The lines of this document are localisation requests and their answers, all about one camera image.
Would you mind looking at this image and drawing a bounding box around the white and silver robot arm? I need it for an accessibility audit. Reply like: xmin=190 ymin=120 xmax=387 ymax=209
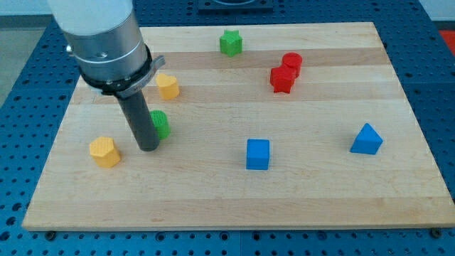
xmin=48 ymin=0 xmax=165 ymax=98

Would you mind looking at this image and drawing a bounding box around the yellow heart block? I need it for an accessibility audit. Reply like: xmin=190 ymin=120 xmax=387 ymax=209
xmin=156 ymin=73 xmax=180 ymax=100

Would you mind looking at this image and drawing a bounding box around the blue cube block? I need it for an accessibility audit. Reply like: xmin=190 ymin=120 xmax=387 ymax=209
xmin=246 ymin=139 xmax=270 ymax=171

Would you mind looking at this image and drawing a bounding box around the green cylinder block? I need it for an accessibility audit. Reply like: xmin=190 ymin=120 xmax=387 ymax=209
xmin=150 ymin=110 xmax=171 ymax=140

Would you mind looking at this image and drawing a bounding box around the light wooden board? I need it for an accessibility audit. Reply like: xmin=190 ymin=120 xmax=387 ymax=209
xmin=23 ymin=22 xmax=454 ymax=231

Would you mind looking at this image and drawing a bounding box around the green star block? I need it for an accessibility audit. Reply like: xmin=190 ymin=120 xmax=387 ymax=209
xmin=219 ymin=30 xmax=242 ymax=57

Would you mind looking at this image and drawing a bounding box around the red cylinder block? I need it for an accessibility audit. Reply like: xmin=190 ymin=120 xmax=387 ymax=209
xmin=282 ymin=52 xmax=303 ymax=78

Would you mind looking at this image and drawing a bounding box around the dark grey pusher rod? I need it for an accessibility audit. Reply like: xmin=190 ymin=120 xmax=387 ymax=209
xmin=116 ymin=91 xmax=160 ymax=151

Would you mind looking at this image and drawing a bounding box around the yellow hexagon block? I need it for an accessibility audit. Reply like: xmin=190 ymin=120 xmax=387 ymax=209
xmin=89 ymin=137 xmax=122 ymax=168

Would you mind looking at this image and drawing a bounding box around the blue triangle block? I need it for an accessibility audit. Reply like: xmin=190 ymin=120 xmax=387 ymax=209
xmin=350 ymin=123 xmax=383 ymax=155

